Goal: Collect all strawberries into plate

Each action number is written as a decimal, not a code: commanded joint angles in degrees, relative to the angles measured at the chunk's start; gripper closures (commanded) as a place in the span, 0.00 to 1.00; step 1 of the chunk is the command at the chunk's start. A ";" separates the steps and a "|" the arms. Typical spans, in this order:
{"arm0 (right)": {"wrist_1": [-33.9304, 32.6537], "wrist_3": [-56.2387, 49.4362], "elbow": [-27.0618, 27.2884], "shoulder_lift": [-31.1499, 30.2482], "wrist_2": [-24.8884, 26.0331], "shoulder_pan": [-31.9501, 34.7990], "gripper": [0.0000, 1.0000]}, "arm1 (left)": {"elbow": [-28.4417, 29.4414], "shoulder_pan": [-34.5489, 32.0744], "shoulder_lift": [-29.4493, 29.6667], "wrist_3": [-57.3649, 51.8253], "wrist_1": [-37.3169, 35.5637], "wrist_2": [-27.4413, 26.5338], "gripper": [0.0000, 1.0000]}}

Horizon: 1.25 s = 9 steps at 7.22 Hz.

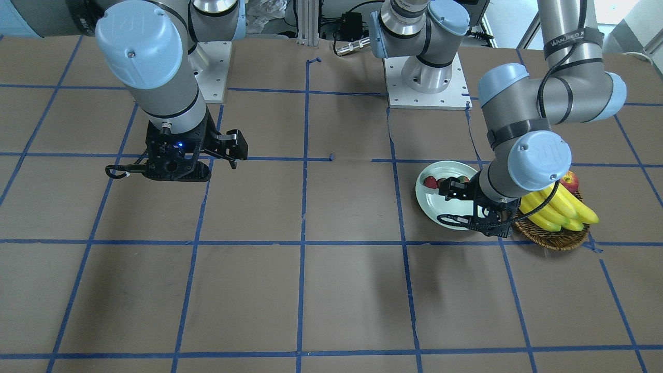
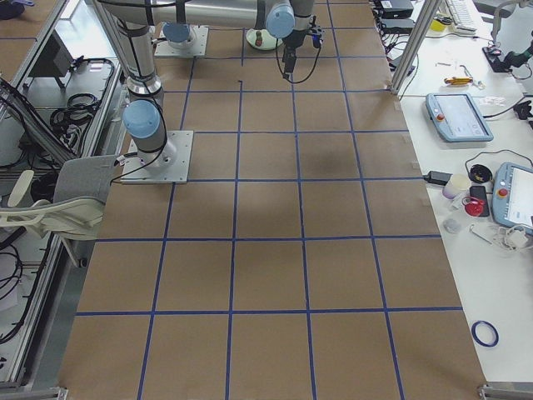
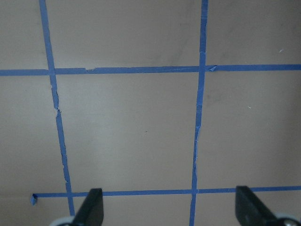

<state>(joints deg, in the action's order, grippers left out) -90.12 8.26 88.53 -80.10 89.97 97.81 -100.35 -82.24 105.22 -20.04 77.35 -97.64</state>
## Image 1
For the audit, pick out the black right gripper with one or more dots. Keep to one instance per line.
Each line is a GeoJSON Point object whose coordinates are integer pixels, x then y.
{"type": "Point", "coordinates": [214, 139]}

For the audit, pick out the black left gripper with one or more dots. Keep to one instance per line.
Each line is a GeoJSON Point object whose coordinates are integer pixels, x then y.
{"type": "Point", "coordinates": [469, 189]}

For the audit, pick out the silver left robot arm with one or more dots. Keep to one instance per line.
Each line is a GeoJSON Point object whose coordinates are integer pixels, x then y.
{"type": "Point", "coordinates": [520, 112]}

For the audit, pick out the yellow banana bunch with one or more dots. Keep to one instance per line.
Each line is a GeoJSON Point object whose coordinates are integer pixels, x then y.
{"type": "Point", "coordinates": [565, 210]}

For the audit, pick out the red yellow apple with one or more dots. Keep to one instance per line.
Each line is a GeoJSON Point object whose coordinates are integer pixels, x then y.
{"type": "Point", "coordinates": [570, 182]}

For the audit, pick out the woven wicker basket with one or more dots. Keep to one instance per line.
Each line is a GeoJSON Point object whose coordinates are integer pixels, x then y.
{"type": "Point", "coordinates": [561, 241]}

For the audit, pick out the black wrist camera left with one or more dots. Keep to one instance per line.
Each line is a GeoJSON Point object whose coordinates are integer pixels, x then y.
{"type": "Point", "coordinates": [493, 218]}

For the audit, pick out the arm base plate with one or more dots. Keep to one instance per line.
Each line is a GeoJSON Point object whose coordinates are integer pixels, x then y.
{"type": "Point", "coordinates": [413, 85]}
{"type": "Point", "coordinates": [210, 63]}

